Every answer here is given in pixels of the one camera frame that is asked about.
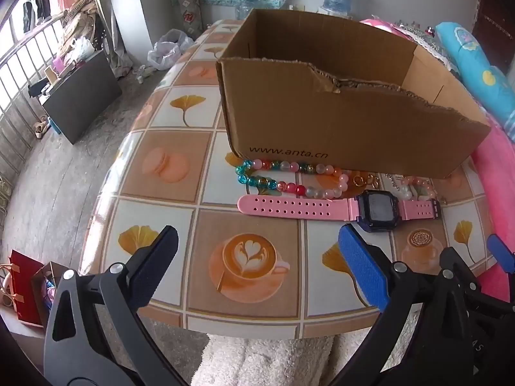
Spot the metal balcony railing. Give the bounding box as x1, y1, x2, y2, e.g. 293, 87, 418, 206
0, 11, 70, 179

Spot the red paper gift bag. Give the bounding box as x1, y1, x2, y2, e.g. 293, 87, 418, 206
8, 249, 46, 326

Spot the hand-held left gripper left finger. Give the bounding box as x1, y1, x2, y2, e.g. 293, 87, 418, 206
43, 225, 190, 386

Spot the black flat board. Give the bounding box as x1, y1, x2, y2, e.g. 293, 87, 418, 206
42, 50, 123, 145

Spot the white lace cloth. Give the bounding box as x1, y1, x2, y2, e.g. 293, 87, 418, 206
386, 20, 460, 74

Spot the beige sandal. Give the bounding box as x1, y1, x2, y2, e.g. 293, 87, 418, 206
32, 116, 52, 141

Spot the pale pink bead bracelet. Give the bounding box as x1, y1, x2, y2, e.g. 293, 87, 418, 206
396, 176, 438, 202

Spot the pink fleece blanket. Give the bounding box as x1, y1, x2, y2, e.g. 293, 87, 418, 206
472, 125, 515, 304

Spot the light blue cartoon print pillow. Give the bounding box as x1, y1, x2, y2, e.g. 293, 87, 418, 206
435, 21, 515, 142

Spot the pink strap digital watch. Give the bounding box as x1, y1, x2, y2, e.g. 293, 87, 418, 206
237, 190, 442, 234

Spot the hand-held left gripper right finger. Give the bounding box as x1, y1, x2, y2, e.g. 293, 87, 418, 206
331, 223, 471, 386

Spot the black hanging garment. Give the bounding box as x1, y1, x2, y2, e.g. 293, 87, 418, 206
22, 0, 52, 35

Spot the clear plastic bottle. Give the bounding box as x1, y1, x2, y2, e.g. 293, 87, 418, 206
235, 0, 260, 21

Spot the brown paper gift bag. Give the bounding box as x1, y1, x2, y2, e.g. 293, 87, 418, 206
31, 261, 75, 329

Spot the dark red door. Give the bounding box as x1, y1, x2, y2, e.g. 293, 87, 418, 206
472, 0, 515, 78

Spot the white plastic bag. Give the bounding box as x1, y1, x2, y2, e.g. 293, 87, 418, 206
147, 29, 195, 71

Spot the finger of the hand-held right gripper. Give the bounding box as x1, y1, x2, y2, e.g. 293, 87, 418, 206
485, 234, 515, 286
439, 246, 488, 292

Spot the colourful glass bead bracelet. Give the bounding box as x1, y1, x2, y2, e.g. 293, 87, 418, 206
234, 159, 351, 200

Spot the flower patterned cushion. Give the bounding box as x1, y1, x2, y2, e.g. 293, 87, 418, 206
173, 0, 204, 37

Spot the brown cardboard box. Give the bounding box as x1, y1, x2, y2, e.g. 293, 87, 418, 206
216, 8, 492, 179

